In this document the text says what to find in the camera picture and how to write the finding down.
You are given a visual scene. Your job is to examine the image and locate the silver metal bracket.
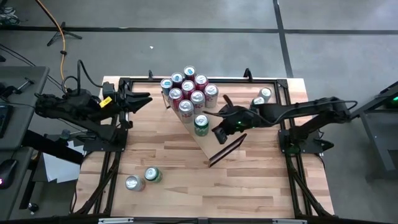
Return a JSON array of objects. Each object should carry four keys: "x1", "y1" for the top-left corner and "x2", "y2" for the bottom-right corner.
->
[
  {"x1": 272, "y1": 218, "x2": 308, "y2": 224},
  {"x1": 98, "y1": 217, "x2": 134, "y2": 224}
]

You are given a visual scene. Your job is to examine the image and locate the black clamp tool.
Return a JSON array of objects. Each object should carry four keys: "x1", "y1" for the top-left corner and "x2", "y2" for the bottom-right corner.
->
[{"x1": 0, "y1": 77, "x2": 35, "y2": 98}]

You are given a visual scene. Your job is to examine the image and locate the yellow label tag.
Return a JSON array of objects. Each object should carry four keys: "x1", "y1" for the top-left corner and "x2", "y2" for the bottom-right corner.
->
[{"x1": 99, "y1": 96, "x2": 113, "y2": 109}]

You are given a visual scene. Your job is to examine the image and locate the grey metal stand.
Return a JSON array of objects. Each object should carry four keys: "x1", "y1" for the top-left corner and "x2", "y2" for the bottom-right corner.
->
[{"x1": 341, "y1": 81, "x2": 398, "y2": 181}]

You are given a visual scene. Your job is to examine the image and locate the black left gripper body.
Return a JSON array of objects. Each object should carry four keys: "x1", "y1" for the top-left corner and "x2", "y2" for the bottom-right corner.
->
[{"x1": 102, "y1": 79, "x2": 134, "y2": 130}]

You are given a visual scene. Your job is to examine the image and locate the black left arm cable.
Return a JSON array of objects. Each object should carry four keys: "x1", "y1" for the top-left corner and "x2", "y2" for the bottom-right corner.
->
[{"x1": 62, "y1": 59, "x2": 105, "y2": 94}]

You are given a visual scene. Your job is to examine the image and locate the black tripod stand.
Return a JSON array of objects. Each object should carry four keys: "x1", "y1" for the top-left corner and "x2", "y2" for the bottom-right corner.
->
[{"x1": 46, "y1": 21, "x2": 83, "y2": 47}]

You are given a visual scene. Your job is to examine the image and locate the white paper sheets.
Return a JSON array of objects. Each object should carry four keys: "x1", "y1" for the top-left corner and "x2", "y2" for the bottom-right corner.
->
[{"x1": 42, "y1": 139, "x2": 86, "y2": 184}]

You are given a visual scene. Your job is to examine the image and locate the silver Diet Coke can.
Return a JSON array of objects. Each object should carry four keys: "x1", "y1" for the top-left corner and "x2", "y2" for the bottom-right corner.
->
[
  {"x1": 258, "y1": 87, "x2": 273, "y2": 103},
  {"x1": 190, "y1": 90, "x2": 206, "y2": 114},
  {"x1": 178, "y1": 99, "x2": 195, "y2": 124},
  {"x1": 125, "y1": 175, "x2": 146, "y2": 192},
  {"x1": 204, "y1": 83, "x2": 220, "y2": 109}
]

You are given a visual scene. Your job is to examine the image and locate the black computer mouse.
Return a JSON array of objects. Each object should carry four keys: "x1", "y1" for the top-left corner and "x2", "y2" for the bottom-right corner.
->
[{"x1": 0, "y1": 159, "x2": 18, "y2": 190}]

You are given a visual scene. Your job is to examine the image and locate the black keyboard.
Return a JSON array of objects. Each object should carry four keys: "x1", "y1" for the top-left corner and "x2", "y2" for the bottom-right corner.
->
[{"x1": 0, "y1": 104, "x2": 11, "y2": 139}]

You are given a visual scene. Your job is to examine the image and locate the dark grey desk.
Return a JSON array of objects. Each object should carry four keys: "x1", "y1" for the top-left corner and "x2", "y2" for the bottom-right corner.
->
[{"x1": 0, "y1": 146, "x2": 35, "y2": 220}]

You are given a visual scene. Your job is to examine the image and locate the yellow power cable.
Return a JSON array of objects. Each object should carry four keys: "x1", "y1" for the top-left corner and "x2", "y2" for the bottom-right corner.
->
[{"x1": 34, "y1": 0, "x2": 66, "y2": 82}]

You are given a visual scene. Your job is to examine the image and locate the wooden shelf with black frame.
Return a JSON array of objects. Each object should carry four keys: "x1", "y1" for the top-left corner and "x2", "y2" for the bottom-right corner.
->
[{"x1": 160, "y1": 74, "x2": 248, "y2": 168}]

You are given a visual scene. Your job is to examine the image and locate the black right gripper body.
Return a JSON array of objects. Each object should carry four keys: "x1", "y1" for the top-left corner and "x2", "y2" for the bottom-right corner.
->
[{"x1": 212, "y1": 95, "x2": 259, "y2": 146}]

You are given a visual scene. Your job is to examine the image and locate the black metal rig frame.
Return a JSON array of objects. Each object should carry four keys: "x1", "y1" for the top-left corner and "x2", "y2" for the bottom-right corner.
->
[{"x1": 73, "y1": 76, "x2": 335, "y2": 218}]

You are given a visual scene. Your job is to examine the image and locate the black support beam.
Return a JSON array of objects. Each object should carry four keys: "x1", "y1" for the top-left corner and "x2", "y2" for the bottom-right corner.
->
[{"x1": 21, "y1": 129, "x2": 85, "y2": 166}]

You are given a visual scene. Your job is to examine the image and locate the grey side desk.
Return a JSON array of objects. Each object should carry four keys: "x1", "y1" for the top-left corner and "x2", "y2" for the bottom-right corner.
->
[{"x1": 0, "y1": 66, "x2": 50, "y2": 150}]

